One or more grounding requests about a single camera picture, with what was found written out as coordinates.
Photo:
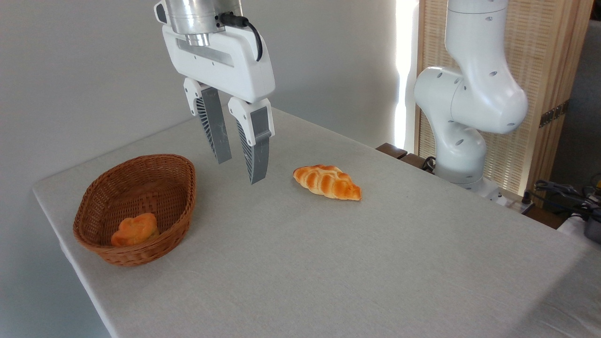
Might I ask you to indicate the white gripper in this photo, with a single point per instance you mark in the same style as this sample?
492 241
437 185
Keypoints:
225 65

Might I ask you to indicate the braided golden bread loaf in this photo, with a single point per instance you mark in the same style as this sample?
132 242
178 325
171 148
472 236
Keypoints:
328 183

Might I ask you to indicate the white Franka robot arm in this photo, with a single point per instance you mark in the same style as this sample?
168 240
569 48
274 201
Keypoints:
469 94

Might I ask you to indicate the brown wicker basket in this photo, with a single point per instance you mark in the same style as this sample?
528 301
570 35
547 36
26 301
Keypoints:
141 188

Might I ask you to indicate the small orange bread roll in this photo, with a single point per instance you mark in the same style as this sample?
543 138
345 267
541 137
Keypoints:
135 230

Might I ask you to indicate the grey tablecloth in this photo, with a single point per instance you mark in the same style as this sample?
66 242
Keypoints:
328 258

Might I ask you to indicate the dark brown wooden block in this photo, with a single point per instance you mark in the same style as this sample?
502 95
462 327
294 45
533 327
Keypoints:
392 150
415 160

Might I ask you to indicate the dark metal screen hinge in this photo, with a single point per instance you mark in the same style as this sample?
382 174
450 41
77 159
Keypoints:
554 113

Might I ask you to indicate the wooden woven folding screen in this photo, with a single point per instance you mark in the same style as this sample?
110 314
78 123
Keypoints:
544 47

